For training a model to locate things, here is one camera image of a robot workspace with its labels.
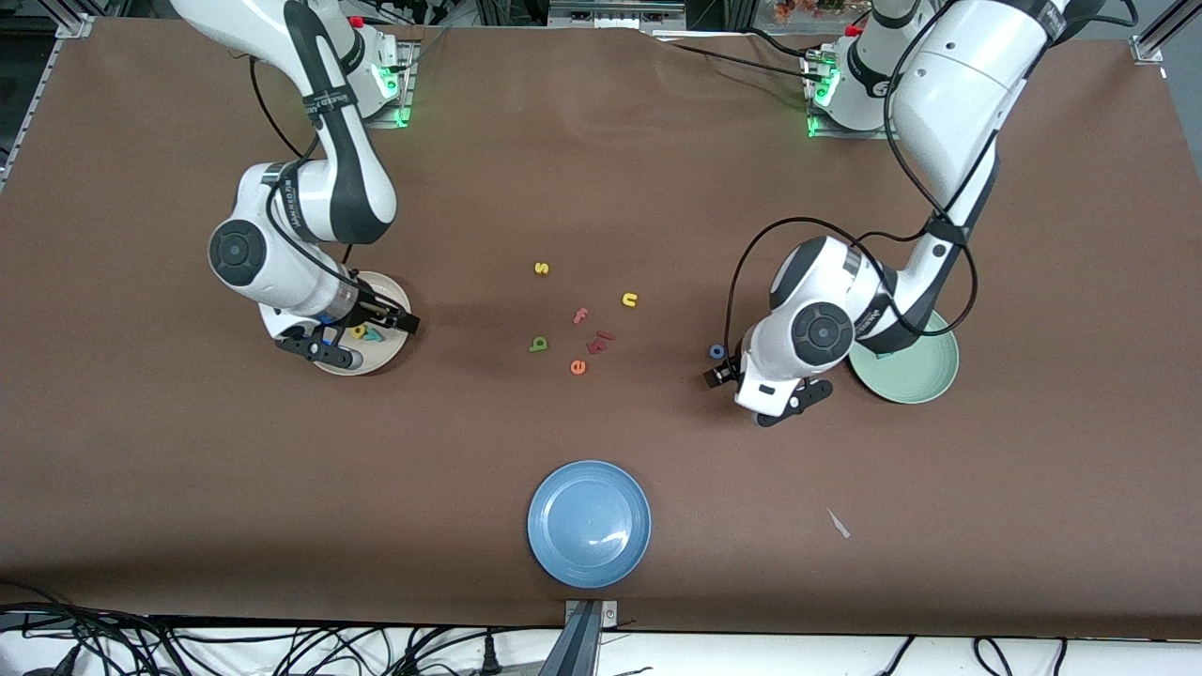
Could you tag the pale green round plate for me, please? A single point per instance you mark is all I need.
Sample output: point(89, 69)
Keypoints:
point(916, 376)

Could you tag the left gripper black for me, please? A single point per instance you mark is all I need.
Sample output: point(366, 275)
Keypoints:
point(721, 375)

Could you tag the black power plug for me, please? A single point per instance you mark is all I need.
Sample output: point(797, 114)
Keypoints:
point(488, 657)

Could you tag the metal table edge bracket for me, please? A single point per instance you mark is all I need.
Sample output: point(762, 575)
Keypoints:
point(608, 612)

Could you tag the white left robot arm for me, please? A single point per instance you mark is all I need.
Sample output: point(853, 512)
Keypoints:
point(826, 329)

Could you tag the silver aluminium crossbar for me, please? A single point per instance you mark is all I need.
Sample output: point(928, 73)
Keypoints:
point(610, 14)

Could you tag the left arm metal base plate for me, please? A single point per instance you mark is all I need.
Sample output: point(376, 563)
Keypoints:
point(845, 134)

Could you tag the beige round plate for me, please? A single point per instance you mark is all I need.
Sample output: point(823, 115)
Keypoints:
point(390, 352)

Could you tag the aluminium table edge profile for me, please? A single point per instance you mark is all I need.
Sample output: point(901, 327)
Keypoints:
point(28, 113)

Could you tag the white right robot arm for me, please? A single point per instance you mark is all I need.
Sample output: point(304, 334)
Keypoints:
point(272, 263)

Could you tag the orange dried flowers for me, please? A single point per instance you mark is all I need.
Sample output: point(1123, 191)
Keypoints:
point(798, 9)

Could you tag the silver corner bracket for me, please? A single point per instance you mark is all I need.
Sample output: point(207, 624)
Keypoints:
point(75, 25)
point(1149, 49)

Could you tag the small white paper scrap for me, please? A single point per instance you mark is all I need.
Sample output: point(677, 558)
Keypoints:
point(839, 524)

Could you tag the brown table cover sheet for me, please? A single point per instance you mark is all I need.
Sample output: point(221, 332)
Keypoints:
point(188, 451)

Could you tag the grey aluminium mast profile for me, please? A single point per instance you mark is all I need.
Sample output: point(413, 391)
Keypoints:
point(575, 648)

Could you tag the blue round plate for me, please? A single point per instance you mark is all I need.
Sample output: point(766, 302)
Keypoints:
point(589, 524)

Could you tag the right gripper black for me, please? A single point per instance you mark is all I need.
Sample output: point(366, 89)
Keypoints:
point(378, 307)

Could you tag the diagonal aluminium profile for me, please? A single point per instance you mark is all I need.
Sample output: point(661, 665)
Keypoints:
point(1174, 23)

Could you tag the dark red foam letter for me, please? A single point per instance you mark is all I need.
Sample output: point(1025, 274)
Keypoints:
point(594, 346)

